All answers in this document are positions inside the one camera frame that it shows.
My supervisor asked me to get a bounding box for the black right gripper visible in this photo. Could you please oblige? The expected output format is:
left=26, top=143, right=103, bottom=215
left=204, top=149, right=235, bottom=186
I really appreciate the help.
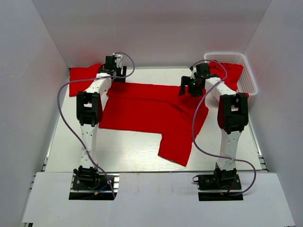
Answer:
left=179, top=76, right=204, bottom=97

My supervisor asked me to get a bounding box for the red t-shirt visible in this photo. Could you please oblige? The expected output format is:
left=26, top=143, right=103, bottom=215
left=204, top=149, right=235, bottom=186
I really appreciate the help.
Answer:
left=205, top=62, right=243, bottom=101
left=68, top=63, right=105, bottom=97
left=99, top=82, right=209, bottom=166

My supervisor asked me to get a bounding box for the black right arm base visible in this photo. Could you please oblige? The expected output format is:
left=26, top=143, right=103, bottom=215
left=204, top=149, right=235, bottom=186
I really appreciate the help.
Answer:
left=192, top=167, right=243, bottom=201

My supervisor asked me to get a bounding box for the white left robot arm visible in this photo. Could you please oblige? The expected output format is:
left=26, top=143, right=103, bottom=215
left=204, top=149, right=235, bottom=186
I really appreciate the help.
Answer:
left=76, top=53, right=127, bottom=168

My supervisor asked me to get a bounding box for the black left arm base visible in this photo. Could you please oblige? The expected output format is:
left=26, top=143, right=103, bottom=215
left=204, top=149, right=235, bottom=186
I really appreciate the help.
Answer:
left=69, top=166, right=119, bottom=201

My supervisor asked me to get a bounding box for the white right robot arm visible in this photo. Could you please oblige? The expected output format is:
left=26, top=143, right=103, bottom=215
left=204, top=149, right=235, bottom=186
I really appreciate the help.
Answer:
left=179, top=60, right=249, bottom=189

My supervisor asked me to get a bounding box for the red t-shirt in basket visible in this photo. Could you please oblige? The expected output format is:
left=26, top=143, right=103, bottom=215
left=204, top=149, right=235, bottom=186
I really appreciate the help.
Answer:
left=205, top=62, right=243, bottom=101

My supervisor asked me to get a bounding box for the white perforated plastic basket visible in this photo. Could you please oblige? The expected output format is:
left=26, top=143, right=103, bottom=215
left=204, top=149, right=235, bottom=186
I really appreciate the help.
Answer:
left=204, top=52, right=258, bottom=96

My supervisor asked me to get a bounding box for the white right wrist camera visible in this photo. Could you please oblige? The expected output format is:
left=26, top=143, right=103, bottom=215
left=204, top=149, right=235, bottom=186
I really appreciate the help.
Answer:
left=190, top=67, right=199, bottom=79

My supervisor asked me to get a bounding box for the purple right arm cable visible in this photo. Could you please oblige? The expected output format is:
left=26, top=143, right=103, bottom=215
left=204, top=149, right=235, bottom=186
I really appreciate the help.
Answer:
left=189, top=60, right=257, bottom=197

